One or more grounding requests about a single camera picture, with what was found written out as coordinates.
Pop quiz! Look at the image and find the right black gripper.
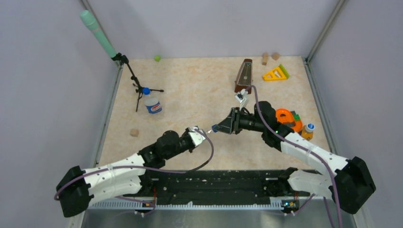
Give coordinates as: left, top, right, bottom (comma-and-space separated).
214, 107, 266, 135

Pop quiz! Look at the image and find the blue bottle cap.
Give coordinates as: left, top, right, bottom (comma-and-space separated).
211, 124, 218, 133

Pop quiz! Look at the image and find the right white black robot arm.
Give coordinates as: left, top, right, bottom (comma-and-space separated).
212, 101, 376, 214

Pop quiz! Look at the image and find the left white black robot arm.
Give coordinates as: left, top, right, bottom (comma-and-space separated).
54, 126, 206, 218

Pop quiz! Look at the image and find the orange juice bottle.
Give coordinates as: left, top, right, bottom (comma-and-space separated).
300, 123, 315, 141

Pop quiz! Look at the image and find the brown metronome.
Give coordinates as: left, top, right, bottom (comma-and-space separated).
234, 58, 253, 93

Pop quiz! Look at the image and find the blue labelled white jar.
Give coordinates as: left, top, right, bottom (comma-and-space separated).
144, 97, 162, 114

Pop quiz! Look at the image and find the beige wooden cube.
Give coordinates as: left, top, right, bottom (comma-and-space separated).
130, 128, 139, 137

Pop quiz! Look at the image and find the orange toy tape dispenser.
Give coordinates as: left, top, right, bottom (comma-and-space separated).
276, 108, 303, 133

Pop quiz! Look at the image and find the black microphone tripod stand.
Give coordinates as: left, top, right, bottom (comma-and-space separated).
112, 53, 144, 112

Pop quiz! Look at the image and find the yellow triangle toy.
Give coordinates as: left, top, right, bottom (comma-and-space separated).
262, 64, 290, 81

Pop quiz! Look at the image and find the tall wooden block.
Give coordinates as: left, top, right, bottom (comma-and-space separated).
261, 52, 269, 66

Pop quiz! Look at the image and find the small wooden cube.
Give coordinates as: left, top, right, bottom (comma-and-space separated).
271, 52, 281, 61

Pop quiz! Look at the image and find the mint green microphone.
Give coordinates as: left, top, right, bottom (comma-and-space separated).
80, 10, 117, 60

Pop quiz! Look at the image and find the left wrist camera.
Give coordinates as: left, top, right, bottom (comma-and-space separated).
188, 126, 206, 147

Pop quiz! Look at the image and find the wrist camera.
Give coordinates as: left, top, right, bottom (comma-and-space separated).
235, 89, 249, 109
188, 126, 206, 147

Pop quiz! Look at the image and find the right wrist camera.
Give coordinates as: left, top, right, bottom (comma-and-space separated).
235, 89, 249, 109

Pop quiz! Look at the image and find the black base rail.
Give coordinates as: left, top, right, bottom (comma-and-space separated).
134, 170, 310, 206

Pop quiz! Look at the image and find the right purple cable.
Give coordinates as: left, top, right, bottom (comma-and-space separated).
245, 85, 344, 228

